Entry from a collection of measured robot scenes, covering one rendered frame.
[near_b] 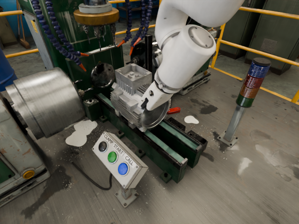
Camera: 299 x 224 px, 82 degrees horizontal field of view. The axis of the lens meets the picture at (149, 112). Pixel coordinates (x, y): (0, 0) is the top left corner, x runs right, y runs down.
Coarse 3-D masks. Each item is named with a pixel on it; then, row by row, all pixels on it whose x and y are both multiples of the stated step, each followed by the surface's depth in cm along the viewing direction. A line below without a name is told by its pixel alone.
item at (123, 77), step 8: (136, 64) 75; (120, 72) 72; (128, 72) 76; (136, 72) 76; (144, 72) 73; (120, 80) 71; (128, 80) 67; (136, 80) 66; (144, 80) 69; (128, 88) 69; (136, 88) 68
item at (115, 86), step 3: (114, 84) 74; (117, 84) 73; (114, 87) 73; (117, 87) 74; (141, 102) 63; (138, 105) 64; (141, 108) 63; (165, 117) 78; (141, 129) 71; (144, 129) 71
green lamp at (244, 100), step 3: (240, 96) 70; (243, 96) 69; (237, 99) 73; (240, 99) 71; (243, 99) 69; (246, 99) 69; (249, 99) 68; (252, 99) 69; (237, 102) 73; (240, 102) 71; (243, 102) 70; (246, 102) 70; (249, 102) 69; (252, 102) 70; (243, 105) 71; (246, 105) 70; (249, 105) 71
